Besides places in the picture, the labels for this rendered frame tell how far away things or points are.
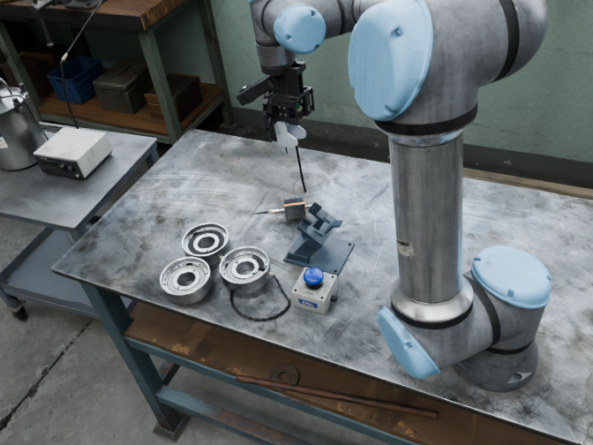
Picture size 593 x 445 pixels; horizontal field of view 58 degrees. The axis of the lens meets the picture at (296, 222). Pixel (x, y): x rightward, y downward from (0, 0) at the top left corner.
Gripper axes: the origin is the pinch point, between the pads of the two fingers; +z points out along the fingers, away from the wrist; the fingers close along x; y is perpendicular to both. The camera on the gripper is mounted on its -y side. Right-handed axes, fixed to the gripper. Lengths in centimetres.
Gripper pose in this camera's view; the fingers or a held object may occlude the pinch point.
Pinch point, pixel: (281, 147)
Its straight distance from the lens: 118.8
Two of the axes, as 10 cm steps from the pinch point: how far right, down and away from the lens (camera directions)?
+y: 8.6, 2.3, -4.5
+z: 1.1, 7.8, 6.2
